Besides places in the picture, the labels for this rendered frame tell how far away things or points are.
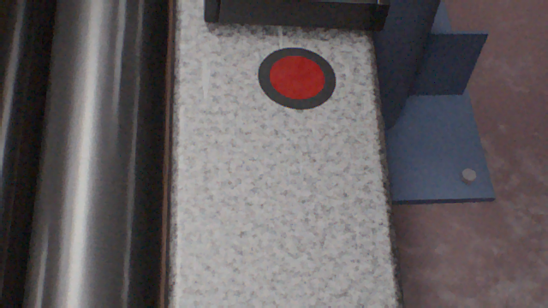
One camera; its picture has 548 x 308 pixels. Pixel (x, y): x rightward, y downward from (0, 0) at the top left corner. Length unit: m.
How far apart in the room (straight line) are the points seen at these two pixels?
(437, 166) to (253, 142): 1.15
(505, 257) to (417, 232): 0.13
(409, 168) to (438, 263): 0.15
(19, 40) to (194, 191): 0.10
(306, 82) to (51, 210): 0.11
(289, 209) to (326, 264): 0.03
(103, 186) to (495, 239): 1.17
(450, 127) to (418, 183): 0.12
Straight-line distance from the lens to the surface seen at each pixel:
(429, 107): 1.61
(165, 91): 0.47
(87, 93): 0.41
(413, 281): 1.45
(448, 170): 1.55
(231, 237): 0.38
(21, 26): 0.45
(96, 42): 0.43
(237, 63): 0.43
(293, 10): 0.44
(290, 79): 0.43
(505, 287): 1.49
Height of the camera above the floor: 1.24
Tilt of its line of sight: 55 degrees down
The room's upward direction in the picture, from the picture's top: 11 degrees clockwise
